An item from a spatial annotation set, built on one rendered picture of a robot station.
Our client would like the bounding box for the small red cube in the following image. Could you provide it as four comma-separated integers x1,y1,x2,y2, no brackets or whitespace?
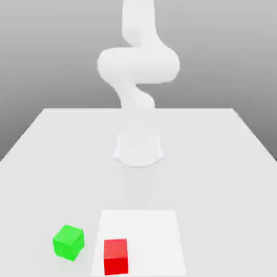
103,238,129,276

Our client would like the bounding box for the small green cube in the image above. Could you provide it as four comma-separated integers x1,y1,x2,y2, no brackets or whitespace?
52,225,85,262

